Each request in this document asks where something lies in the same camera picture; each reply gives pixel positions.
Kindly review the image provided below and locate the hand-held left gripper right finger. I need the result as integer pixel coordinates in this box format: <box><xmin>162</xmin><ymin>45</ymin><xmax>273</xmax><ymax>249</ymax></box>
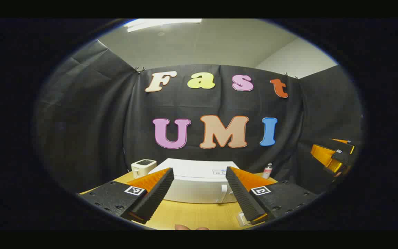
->
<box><xmin>226</xmin><ymin>166</ymin><xmax>319</xmax><ymax>224</ymax></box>

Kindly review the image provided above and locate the white rectangular tray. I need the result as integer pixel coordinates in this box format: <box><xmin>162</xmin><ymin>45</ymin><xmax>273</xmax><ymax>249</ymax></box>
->
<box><xmin>237</xmin><ymin>211</ymin><xmax>252</xmax><ymax>227</ymax></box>

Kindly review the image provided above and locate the white toaster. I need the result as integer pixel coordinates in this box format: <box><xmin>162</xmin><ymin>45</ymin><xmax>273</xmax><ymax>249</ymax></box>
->
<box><xmin>131</xmin><ymin>159</ymin><xmax>157</xmax><ymax>179</ymax></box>

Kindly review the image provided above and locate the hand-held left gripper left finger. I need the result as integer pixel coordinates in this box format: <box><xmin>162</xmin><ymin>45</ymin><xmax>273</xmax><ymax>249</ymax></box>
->
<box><xmin>77</xmin><ymin>168</ymin><xmax>174</xmax><ymax>224</ymax></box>

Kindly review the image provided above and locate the white microwave oven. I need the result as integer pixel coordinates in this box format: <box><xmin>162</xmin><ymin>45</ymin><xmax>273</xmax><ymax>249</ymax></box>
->
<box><xmin>148</xmin><ymin>158</ymin><xmax>240</xmax><ymax>204</ymax></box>

